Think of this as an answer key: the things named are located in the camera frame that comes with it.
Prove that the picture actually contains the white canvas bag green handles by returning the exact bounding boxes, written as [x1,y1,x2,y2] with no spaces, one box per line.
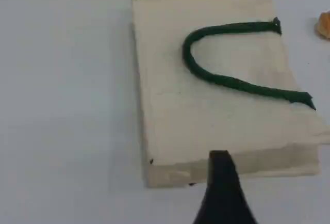
[130,0,330,189]

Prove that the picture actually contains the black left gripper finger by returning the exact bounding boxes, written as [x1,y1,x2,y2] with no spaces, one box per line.
[193,150,258,224]

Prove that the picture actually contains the long striped bread roll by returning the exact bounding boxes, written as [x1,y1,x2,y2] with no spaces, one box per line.
[313,11,330,39]

